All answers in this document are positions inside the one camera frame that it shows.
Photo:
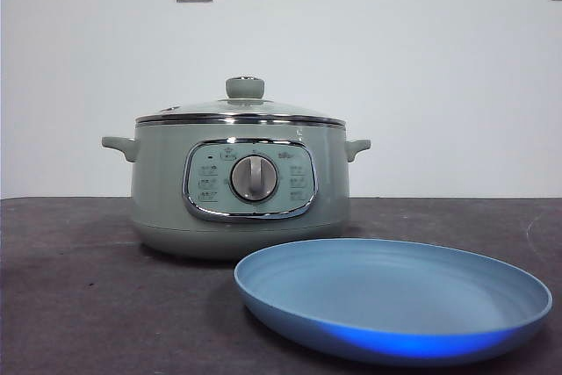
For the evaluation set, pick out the glass lid with green knob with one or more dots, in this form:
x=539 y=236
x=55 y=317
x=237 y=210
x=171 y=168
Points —
x=244 y=87

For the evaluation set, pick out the green electric steamer pot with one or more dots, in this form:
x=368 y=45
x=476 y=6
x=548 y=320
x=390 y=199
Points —
x=167 y=199

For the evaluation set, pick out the blue round plate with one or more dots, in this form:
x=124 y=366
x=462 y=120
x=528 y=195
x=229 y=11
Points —
x=395 y=296

